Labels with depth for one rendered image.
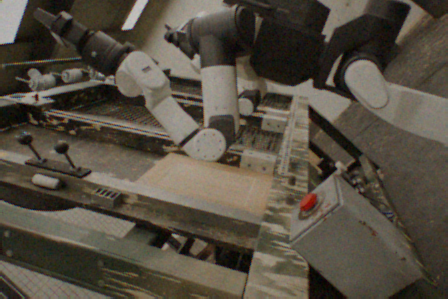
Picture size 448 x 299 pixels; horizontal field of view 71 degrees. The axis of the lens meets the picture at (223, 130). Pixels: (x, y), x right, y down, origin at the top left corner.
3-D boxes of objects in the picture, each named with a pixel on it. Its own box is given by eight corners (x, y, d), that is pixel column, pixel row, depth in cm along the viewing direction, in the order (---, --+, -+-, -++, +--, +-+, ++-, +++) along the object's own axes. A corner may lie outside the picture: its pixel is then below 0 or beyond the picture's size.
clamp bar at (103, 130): (271, 181, 114) (283, 118, 107) (2, 120, 138) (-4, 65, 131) (274, 170, 124) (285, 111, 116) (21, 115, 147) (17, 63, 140)
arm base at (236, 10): (265, 54, 81) (261, 9, 80) (240, 51, 70) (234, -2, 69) (217, 64, 89) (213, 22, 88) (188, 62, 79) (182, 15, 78)
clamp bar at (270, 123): (283, 134, 170) (291, 90, 162) (89, 97, 194) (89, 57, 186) (284, 129, 179) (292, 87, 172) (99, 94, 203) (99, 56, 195)
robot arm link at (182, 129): (156, 115, 85) (202, 169, 85) (146, 114, 75) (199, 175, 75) (186, 89, 85) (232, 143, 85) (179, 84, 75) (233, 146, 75)
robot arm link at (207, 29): (252, 66, 79) (248, 11, 78) (232, 62, 71) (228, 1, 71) (214, 73, 85) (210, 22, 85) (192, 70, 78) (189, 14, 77)
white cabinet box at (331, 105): (350, 104, 469) (248, 11, 470) (322, 130, 497) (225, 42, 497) (349, 94, 523) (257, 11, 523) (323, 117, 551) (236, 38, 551)
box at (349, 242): (428, 280, 48) (341, 201, 48) (366, 317, 53) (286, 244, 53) (406, 235, 59) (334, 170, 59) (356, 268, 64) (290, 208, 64)
